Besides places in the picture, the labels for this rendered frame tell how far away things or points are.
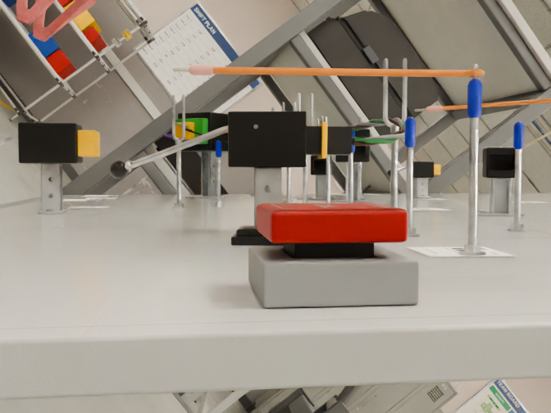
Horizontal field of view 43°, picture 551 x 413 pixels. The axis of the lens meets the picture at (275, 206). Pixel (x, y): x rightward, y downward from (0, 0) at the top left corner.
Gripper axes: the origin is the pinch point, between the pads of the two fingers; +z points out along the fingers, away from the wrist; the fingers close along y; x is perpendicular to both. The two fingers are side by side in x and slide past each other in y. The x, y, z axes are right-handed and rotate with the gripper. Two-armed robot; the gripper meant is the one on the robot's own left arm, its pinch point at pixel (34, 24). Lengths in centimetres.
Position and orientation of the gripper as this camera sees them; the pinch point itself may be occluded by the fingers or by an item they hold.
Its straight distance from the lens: 82.0
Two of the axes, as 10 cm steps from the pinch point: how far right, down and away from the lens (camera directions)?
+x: -9.2, -3.9, 0.0
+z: -3.9, 9.2, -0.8
